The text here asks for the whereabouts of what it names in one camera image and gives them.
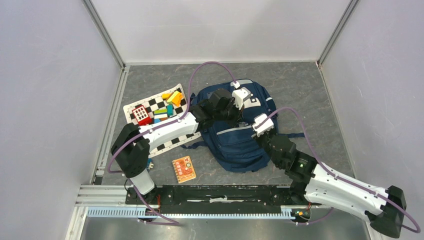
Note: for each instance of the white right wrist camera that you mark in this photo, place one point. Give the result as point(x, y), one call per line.
point(262, 124)

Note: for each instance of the navy blue student backpack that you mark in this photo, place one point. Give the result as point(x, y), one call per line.
point(233, 146)

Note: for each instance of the orange spiral notebook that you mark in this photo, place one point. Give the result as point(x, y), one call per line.
point(184, 169)

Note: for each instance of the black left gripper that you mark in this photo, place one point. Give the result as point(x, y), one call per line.
point(237, 116)

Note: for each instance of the orange yellow wedge block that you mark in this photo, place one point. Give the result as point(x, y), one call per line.
point(175, 98)

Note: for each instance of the yellow toy block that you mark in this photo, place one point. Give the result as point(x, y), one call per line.
point(165, 96)

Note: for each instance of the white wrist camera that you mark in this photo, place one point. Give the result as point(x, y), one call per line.
point(262, 124)
point(240, 95)

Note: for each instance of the red window toy block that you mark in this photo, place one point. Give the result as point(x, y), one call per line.
point(142, 116)

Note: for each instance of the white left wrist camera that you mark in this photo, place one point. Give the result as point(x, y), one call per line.
point(240, 95)

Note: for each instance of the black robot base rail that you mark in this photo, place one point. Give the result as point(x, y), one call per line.
point(221, 199)

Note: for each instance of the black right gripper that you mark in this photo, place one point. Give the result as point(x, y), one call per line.
point(272, 131)

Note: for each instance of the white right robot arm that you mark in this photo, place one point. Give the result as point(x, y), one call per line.
point(317, 183)

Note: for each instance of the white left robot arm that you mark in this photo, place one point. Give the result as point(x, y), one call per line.
point(134, 144)

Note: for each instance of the teal toy block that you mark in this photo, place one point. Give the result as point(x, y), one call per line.
point(170, 110)

